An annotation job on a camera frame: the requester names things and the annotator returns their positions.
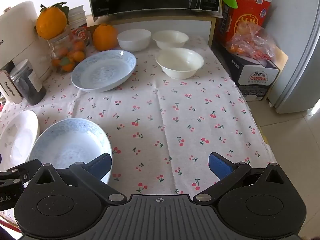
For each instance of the white floral plate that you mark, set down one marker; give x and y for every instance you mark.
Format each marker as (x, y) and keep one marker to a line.
(15, 140)

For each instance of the flat brown cardboard sheet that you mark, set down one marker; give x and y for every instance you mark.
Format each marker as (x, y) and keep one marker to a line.
(282, 60)

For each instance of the dark water carton box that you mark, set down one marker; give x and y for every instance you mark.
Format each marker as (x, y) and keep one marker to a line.
(257, 80)

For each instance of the white kitchen appliance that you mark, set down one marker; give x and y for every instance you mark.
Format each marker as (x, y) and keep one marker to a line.
(20, 30)

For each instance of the glass jar of small oranges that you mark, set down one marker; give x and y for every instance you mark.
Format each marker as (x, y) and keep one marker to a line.
(67, 55)

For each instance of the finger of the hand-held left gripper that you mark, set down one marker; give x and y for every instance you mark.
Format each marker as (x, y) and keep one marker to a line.
(27, 166)
(11, 177)

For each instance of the grey white refrigerator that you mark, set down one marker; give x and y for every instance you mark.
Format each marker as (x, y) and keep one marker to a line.
(297, 80)

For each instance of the white rounded device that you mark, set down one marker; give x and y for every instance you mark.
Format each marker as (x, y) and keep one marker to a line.
(10, 87)

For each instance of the cream flared bowl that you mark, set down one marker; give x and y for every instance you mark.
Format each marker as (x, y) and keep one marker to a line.
(170, 39)
(180, 63)

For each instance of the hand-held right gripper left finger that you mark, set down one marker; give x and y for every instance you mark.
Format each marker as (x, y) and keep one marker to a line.
(100, 166)

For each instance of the blue patterned plate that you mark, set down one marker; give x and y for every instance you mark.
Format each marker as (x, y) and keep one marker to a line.
(67, 142)
(102, 71)

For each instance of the dark jar with clear lid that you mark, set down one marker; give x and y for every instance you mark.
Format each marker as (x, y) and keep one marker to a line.
(27, 85)

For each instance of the plastic bag of oranges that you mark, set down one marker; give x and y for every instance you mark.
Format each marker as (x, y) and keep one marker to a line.
(250, 42)

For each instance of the cherry print tablecloth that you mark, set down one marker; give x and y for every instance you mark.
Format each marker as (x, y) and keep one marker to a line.
(175, 117)

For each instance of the red cardboard box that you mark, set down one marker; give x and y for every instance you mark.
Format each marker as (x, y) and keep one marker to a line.
(240, 10)

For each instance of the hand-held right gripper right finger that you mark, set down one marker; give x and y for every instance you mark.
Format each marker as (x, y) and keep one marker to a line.
(220, 166)

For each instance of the white wood-trimmed stand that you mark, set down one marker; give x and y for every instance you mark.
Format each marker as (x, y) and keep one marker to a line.
(175, 26)

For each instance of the stack of paper cups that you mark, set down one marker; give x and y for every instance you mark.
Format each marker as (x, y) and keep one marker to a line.
(77, 15)

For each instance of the large orange with leaves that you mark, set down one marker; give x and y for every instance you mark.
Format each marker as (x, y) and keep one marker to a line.
(51, 22)

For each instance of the round white bowl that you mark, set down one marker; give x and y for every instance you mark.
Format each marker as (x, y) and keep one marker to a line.
(134, 41)

